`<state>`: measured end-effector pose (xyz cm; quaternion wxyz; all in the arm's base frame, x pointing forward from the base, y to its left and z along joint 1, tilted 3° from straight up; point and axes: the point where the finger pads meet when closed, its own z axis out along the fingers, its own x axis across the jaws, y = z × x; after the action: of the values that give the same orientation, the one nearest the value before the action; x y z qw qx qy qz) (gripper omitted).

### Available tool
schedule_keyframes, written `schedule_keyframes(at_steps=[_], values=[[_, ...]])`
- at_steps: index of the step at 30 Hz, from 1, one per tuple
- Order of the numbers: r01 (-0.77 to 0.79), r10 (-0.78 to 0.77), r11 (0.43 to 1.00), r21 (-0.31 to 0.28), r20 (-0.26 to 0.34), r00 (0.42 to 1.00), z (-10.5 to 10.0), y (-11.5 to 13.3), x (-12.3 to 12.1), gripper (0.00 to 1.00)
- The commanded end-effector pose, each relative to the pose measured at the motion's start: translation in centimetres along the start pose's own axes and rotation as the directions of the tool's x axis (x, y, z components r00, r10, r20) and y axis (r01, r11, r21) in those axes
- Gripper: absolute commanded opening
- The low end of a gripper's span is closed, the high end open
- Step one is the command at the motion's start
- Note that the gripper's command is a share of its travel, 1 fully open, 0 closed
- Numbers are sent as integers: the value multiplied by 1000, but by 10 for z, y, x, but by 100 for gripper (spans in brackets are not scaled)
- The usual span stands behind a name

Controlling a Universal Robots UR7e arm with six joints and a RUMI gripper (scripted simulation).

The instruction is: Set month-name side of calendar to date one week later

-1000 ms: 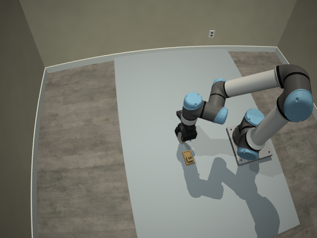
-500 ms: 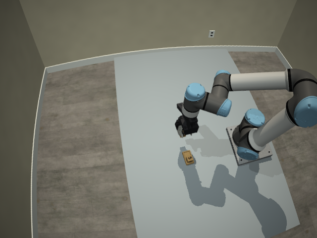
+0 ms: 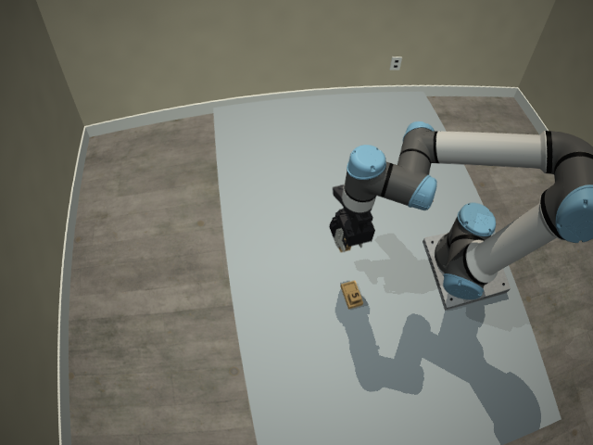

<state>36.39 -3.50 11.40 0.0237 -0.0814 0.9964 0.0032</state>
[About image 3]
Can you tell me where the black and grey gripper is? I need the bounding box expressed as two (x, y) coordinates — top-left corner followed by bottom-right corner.
(329, 200), (375, 252)

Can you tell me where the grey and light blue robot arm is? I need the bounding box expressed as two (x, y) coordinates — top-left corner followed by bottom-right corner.
(333, 121), (593, 299)

